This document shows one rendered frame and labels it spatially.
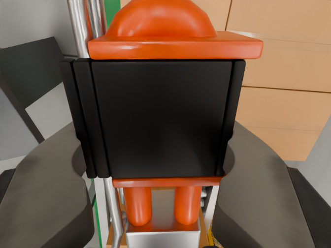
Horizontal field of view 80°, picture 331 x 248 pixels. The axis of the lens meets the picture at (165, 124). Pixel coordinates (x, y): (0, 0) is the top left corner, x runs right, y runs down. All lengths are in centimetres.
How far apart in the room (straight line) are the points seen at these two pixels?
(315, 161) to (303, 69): 138
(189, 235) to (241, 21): 80
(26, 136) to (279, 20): 104
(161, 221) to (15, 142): 81
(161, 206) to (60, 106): 154
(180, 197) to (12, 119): 78
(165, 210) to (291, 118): 100
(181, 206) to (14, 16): 156
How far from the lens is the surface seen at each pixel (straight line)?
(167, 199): 20
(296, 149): 127
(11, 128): 90
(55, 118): 175
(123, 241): 90
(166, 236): 18
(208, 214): 137
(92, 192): 174
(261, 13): 92
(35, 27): 158
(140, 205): 16
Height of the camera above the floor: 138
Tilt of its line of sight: 60 degrees down
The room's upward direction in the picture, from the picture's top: 177 degrees clockwise
